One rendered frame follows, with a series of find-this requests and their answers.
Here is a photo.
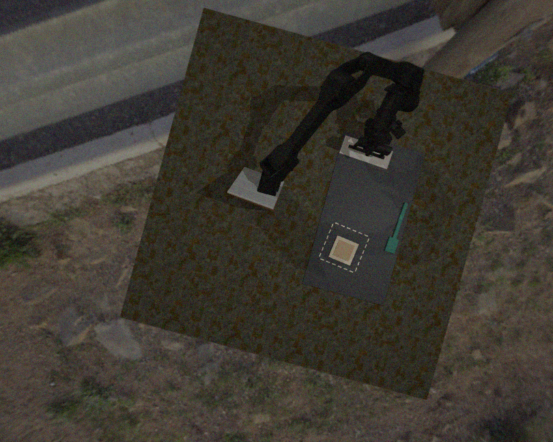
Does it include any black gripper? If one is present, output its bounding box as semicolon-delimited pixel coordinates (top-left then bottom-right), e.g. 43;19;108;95
363;106;397;156

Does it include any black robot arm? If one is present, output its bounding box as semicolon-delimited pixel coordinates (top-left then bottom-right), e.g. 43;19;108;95
257;52;424;196

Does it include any dark grey rectangular mat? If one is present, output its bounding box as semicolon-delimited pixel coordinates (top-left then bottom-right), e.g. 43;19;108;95
303;131;425;305

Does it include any beige square tile with dark square centre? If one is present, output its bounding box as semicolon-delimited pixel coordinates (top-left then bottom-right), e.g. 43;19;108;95
328;235;359;265

